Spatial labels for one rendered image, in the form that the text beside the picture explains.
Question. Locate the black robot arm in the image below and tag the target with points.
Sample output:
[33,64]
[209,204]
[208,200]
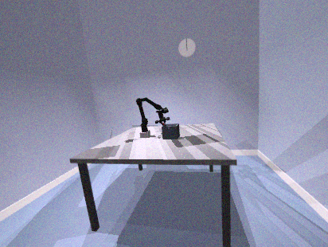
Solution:
[144,119]

